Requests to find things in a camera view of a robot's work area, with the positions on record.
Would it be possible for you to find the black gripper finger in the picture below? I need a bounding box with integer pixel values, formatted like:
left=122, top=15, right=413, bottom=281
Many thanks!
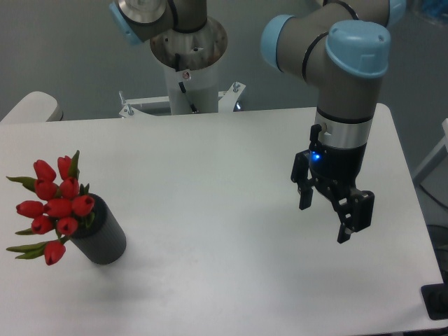
left=290, top=150, right=314, bottom=210
left=330, top=188, right=375, bottom=244

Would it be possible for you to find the red tulip bouquet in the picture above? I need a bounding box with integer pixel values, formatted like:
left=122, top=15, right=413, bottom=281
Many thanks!
left=6, top=151, right=97, bottom=266

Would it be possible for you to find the white frame at right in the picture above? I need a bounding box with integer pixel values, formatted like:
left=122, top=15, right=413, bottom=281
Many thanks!
left=412, top=119, right=447, bottom=186

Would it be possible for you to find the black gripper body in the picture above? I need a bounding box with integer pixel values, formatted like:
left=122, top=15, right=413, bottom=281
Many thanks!
left=309, top=144, right=366, bottom=198

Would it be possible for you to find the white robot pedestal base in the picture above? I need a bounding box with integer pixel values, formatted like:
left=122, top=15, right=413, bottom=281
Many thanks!
left=118, top=17, right=246, bottom=119

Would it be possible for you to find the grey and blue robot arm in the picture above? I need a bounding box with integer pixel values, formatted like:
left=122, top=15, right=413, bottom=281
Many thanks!
left=109, top=1, right=406, bottom=243

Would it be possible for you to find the dark grey ribbed vase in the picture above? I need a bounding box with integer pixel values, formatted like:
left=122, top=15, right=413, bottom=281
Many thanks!
left=70, top=194, right=127, bottom=265

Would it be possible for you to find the black device at table edge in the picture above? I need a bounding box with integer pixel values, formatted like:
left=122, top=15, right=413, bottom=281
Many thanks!
left=421, top=283, right=447, bottom=321

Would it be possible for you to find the black cable on pedestal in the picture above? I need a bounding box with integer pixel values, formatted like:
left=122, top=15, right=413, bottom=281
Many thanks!
left=174, top=52, right=200, bottom=114

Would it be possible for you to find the white chair back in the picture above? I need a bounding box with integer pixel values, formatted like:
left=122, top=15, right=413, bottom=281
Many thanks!
left=1, top=91, right=64, bottom=125

